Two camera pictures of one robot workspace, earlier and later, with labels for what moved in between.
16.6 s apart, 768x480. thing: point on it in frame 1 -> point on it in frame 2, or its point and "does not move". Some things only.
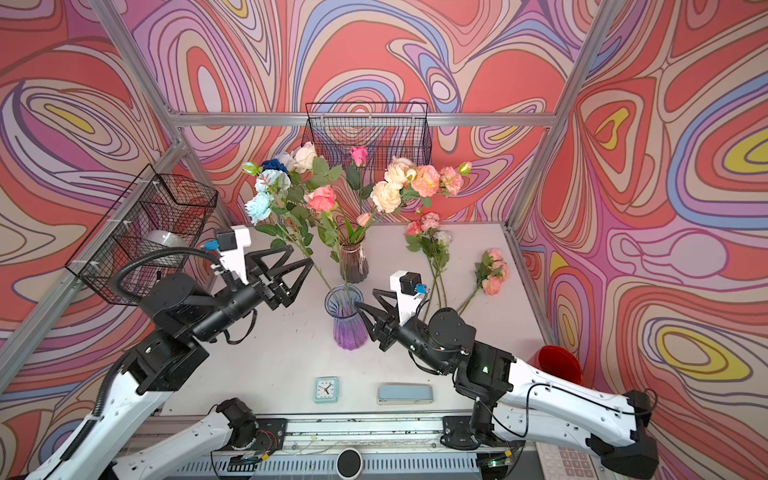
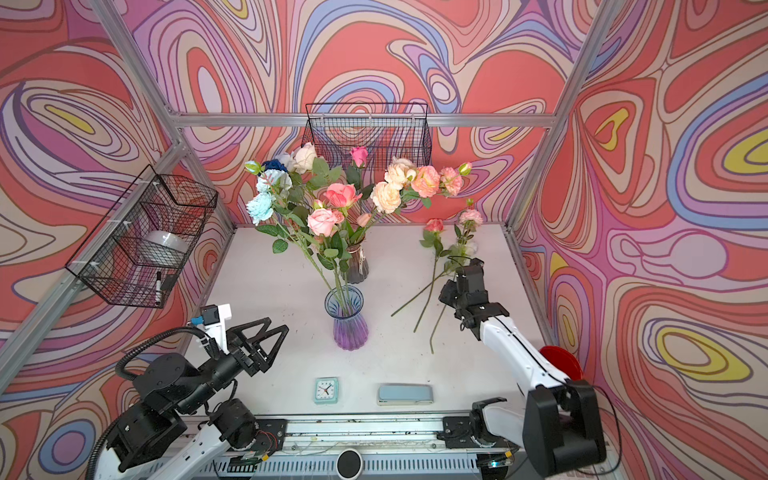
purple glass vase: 348,327 does not move
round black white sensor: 349,463 does not move
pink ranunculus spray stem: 423,236 -> 469,218
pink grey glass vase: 354,266 does not move
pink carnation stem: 426,181 does not move
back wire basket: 390,132 does not move
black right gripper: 382,319 -> 447,293
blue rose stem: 274,164 does not move
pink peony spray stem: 490,272 -> 324,222
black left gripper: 270,294 -> 251,363
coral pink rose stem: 323,202 -> 342,195
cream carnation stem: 386,194 does not move
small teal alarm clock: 326,389 does not move
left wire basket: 145,236 does not move
